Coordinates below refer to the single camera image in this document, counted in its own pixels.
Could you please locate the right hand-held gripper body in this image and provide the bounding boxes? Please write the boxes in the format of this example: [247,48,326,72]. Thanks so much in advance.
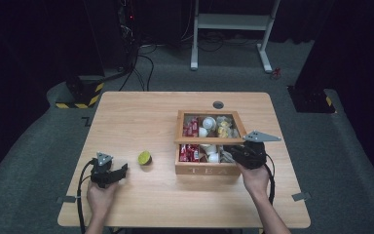
[233,130,282,171]

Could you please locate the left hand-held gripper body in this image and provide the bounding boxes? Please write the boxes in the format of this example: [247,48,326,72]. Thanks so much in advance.
[90,151,121,189]

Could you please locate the clear-wrapped pale packet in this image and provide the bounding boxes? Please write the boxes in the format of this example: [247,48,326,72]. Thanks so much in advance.
[220,152,236,164]

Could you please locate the green lime half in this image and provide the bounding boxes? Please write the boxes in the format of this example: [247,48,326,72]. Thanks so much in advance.
[137,150,154,167]

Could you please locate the wooden box with glass lid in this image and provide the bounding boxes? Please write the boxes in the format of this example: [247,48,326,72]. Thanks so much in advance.
[173,109,248,176]

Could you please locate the person's left hand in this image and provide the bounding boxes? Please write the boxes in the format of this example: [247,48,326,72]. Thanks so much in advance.
[86,180,118,215]

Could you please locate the person's right hand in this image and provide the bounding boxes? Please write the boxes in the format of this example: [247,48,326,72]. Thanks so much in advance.
[236,162,271,198]

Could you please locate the clear-wrapped yellow tea bag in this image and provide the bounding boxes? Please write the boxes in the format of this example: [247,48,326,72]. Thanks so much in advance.
[216,126,234,138]
[216,115,234,128]

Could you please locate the red sachet bundle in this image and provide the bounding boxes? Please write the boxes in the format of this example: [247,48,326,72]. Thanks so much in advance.
[178,143,201,163]
[182,117,200,137]

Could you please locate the black yellow striped stand base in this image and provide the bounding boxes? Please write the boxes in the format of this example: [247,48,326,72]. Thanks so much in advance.
[55,75,106,110]

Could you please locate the black stand base yellow mark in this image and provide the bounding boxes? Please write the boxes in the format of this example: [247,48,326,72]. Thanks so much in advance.
[286,84,337,114]

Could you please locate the white metal stand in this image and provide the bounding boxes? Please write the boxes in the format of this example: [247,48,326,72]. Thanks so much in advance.
[190,0,282,74]

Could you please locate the dark equipment rack red light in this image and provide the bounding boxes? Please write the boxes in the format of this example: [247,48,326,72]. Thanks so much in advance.
[116,0,141,67]

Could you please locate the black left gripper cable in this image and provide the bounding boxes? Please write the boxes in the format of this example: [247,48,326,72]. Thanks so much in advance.
[76,158,95,234]

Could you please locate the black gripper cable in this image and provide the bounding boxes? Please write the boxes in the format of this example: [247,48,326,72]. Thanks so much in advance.
[263,155,277,207]
[76,158,95,234]

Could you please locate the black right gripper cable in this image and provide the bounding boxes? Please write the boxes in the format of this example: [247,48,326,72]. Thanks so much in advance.
[263,155,277,207]

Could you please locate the black floor cables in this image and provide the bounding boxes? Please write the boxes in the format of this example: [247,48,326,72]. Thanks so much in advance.
[118,42,156,93]

